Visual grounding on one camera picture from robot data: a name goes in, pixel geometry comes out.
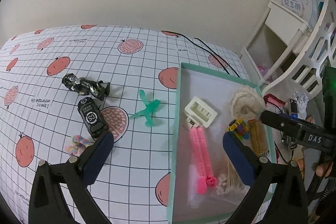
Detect cream knitted scrunchie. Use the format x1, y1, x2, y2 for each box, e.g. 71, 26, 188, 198
230, 86, 266, 121

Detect black toy car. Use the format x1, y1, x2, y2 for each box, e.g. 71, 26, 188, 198
77, 97, 108, 139

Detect green translucent toy airplane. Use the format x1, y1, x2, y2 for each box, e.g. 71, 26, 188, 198
129, 89, 161, 127

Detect cracker snack pack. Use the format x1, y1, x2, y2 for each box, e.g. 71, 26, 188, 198
248, 119, 269, 156

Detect cotton swabs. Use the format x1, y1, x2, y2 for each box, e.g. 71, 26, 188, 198
210, 157, 250, 205

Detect right hand in black glove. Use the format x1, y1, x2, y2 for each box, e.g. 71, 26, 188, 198
315, 161, 335, 217

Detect small electronic device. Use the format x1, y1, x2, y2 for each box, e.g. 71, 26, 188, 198
281, 99, 298, 150

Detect red hair comb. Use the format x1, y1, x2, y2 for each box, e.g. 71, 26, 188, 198
263, 94, 286, 107

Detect pink hair roller clip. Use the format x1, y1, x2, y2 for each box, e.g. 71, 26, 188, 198
189, 127, 218, 194

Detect teal shallow cardboard box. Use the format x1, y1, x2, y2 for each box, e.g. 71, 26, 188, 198
167, 63, 260, 223

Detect white shelf rack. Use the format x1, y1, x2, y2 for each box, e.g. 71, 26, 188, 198
240, 0, 335, 100

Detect black silver action figure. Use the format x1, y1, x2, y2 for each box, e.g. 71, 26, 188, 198
62, 73, 110, 101

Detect fruit print grid bedsheet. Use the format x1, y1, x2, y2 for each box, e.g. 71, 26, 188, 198
1, 25, 248, 223

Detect cream plastic hair claw clip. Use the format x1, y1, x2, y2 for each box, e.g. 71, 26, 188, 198
184, 96, 218, 128

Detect black cable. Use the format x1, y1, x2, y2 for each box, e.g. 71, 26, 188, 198
175, 34, 241, 78

